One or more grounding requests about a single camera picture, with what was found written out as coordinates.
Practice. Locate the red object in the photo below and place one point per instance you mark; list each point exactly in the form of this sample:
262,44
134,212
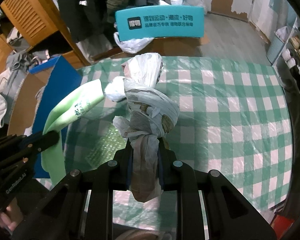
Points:
283,223

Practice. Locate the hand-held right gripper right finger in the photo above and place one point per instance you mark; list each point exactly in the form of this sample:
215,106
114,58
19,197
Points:
168,167

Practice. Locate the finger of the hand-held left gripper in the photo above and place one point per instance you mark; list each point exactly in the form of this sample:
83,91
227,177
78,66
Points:
37,148
45,136

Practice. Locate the knotted white plastic bag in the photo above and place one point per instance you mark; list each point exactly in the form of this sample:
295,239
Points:
145,100

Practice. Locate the pair of white shoes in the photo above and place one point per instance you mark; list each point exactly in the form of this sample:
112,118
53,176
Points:
292,61

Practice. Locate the person's left hand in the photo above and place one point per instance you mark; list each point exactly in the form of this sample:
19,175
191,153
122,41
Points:
5,218

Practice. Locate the teal printed box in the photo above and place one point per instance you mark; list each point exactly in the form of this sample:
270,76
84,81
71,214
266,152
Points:
165,33

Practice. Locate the black hanging jacket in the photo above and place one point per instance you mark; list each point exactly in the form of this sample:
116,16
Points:
77,10

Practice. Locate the light grey fleece garment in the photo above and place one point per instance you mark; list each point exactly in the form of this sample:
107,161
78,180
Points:
1,97

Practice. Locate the green checkered tablecloth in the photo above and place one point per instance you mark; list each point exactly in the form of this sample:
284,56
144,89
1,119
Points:
227,120

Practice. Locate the grey hoodie pile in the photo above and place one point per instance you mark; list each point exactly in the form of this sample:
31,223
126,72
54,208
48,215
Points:
20,60

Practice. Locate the blue-sided cardboard box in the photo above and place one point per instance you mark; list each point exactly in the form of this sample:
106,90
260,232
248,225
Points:
22,100

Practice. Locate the white door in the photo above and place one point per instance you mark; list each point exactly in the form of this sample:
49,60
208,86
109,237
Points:
261,2

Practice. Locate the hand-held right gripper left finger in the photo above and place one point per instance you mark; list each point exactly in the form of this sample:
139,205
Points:
122,165

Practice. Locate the light grey coat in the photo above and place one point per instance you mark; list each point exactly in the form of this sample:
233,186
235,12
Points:
95,46

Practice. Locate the light green plastic bag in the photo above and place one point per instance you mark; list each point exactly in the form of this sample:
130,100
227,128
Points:
57,120

